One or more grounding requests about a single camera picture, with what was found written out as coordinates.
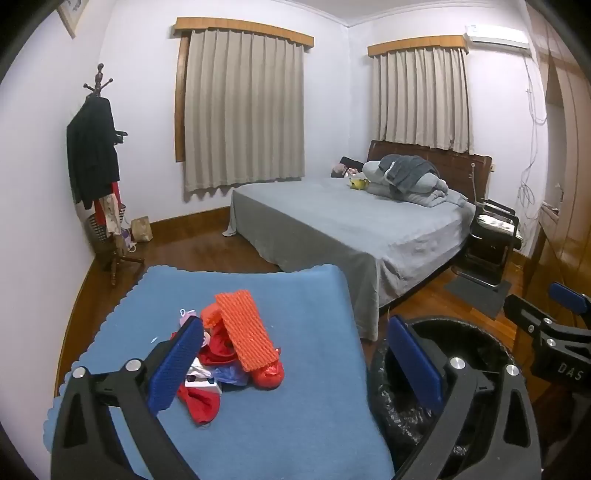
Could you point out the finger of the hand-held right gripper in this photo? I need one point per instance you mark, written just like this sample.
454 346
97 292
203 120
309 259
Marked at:
528 316
570 297

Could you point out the purple and white bag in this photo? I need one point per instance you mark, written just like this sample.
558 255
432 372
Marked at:
128 241

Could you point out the red hanging garment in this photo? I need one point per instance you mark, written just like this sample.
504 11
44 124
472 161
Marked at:
115 198

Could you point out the small orange foam net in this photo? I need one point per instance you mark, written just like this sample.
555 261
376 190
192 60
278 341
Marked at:
210 316

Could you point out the blue scalloped mat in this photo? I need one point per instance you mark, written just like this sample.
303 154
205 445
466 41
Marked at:
304 323

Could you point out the black metal chair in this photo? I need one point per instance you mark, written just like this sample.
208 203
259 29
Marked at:
485 249

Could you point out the wide beige curtain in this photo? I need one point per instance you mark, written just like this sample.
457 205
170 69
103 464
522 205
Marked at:
244 110

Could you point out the white and blue box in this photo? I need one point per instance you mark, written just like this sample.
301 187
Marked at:
203 382

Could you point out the large orange foam net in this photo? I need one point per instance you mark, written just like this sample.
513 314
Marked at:
244 330

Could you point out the black coat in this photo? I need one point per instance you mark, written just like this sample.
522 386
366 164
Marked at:
92 147

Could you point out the wooden coat rack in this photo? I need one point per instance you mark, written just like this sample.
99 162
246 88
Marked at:
117 267

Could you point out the brown wooden headboard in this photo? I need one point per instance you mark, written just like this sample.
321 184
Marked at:
461 168

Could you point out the checked basket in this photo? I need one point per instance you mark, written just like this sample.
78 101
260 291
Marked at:
96 230

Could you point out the black pillow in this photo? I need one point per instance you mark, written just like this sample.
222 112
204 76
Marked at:
352 161

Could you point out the pink face mask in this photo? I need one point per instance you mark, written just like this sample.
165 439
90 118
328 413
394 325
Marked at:
187 318

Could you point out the chair seat cushion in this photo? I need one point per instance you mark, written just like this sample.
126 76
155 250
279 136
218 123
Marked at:
498 222

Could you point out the white air conditioner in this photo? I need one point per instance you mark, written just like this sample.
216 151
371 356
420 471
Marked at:
496 37

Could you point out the folded light grey quilt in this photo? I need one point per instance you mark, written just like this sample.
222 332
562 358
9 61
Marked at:
429 189

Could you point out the long wooden curtain pelmet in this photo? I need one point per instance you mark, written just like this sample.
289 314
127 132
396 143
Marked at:
244 28

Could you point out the brown paper bag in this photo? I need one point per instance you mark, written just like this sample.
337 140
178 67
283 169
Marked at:
142 230

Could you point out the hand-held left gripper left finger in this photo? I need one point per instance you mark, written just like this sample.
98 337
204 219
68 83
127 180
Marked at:
178 364

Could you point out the red plastic bag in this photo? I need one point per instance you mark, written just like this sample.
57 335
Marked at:
268 374

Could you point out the blue plastic bag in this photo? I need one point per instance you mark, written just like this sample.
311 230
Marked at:
231 374

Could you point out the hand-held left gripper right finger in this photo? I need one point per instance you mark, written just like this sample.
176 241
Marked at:
415 364

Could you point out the bed with grey sheet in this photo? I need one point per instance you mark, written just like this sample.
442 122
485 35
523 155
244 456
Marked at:
332 226

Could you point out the grey floor mat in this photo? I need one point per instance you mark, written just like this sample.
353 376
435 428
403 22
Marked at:
480 297

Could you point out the yellow plush toy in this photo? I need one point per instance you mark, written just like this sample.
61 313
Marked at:
358 184

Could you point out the patterned hanging cloth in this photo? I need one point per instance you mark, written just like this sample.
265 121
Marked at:
110 217

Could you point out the black lined trash bin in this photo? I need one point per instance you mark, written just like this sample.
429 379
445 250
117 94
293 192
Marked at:
401 424

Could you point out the short wooden curtain pelmet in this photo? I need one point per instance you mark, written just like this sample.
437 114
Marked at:
418 45

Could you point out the framed wall picture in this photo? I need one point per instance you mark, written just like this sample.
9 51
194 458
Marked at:
71 16

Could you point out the wooden wardrobe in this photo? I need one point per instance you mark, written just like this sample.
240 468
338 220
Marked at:
568 184

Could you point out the narrow beige curtain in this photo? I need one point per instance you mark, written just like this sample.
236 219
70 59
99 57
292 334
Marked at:
422 99

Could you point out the small doll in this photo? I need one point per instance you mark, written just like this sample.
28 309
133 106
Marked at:
344 171

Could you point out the dark grey garment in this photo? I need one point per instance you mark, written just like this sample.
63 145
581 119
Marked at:
408 173

